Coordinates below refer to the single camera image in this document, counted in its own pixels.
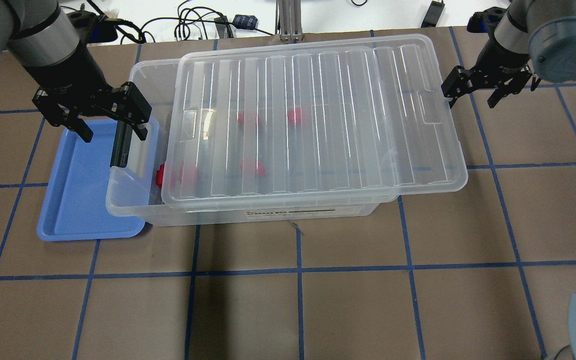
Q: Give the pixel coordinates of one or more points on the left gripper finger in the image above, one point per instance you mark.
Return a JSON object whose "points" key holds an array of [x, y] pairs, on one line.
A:
{"points": [[77, 125], [138, 126]]}

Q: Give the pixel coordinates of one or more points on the red block under lid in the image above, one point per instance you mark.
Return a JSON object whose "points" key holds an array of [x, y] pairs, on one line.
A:
{"points": [[294, 117]]}

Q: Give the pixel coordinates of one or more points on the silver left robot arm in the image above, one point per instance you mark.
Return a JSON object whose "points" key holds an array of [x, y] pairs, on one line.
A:
{"points": [[71, 85]]}

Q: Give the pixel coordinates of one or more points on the clear plastic box lid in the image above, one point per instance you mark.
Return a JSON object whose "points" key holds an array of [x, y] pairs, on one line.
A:
{"points": [[406, 88]]}

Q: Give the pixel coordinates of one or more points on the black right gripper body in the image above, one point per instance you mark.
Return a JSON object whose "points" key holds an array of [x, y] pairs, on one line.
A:
{"points": [[499, 64]]}

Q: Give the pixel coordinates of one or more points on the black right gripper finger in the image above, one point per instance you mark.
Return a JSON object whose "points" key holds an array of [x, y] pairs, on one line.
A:
{"points": [[502, 91], [452, 90]]}

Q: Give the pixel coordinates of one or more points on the black power adapter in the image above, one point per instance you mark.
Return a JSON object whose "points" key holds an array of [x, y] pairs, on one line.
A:
{"points": [[433, 14]]}

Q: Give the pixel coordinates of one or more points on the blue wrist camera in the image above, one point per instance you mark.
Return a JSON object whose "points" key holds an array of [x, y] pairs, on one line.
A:
{"points": [[486, 21]]}

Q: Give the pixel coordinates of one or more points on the blue plastic tray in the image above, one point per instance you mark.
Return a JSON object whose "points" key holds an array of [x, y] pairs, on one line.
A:
{"points": [[86, 197]]}

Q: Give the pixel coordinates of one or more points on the clear plastic storage box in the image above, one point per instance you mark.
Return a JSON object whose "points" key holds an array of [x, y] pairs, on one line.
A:
{"points": [[338, 163]]}

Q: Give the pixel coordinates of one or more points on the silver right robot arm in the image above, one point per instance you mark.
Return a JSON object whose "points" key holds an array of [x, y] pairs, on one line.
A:
{"points": [[528, 42]]}

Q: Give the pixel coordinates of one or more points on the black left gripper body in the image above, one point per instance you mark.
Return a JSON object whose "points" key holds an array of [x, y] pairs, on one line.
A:
{"points": [[69, 76]]}

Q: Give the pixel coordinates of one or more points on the aluminium frame post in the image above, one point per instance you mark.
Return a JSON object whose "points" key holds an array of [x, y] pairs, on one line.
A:
{"points": [[289, 20]]}

